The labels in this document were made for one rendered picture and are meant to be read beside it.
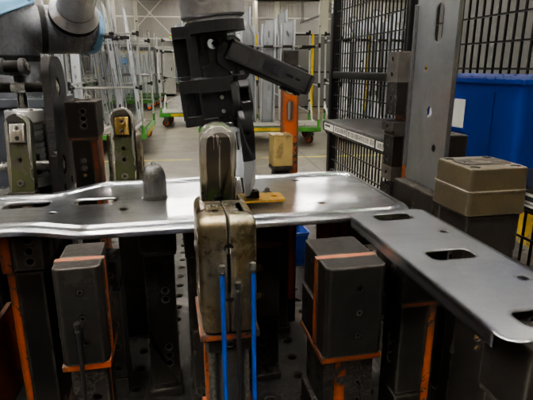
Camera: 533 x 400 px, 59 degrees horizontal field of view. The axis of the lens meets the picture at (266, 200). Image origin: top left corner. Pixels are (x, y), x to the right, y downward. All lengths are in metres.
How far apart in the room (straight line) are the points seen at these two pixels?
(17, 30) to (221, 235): 0.98
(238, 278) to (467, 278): 0.20
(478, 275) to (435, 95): 0.34
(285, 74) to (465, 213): 0.27
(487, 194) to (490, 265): 0.16
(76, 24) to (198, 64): 0.74
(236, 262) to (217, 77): 0.23
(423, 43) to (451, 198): 0.25
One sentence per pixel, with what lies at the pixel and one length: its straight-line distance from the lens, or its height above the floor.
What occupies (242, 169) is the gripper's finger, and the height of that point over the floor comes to 1.05.
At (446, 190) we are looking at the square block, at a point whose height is 1.02.
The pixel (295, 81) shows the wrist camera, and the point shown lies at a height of 1.16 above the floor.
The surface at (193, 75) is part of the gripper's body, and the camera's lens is 0.57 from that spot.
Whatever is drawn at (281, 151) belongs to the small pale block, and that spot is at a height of 1.04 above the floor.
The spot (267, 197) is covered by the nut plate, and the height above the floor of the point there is 1.01.
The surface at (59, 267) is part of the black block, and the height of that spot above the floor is 0.99.
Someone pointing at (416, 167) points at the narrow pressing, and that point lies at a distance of 0.76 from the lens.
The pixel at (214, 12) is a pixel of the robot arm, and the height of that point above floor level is 1.23.
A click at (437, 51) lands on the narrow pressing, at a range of 0.72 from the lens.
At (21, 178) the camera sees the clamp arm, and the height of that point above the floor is 1.01.
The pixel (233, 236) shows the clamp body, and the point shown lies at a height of 1.03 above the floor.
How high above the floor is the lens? 1.17
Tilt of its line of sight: 16 degrees down
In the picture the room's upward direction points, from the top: straight up
